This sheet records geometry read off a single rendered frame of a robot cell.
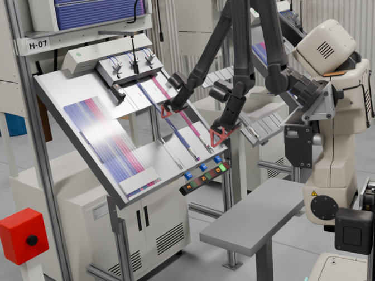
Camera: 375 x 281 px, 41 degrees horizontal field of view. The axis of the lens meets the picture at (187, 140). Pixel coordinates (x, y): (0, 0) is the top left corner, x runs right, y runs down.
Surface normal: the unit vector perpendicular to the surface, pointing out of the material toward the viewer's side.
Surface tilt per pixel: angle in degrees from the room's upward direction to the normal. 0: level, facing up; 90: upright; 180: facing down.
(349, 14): 90
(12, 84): 90
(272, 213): 0
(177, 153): 44
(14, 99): 90
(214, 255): 0
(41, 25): 90
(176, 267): 0
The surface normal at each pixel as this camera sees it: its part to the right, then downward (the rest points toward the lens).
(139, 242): 0.75, 0.16
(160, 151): 0.46, -0.56
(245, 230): -0.09, -0.94
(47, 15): -0.66, 0.31
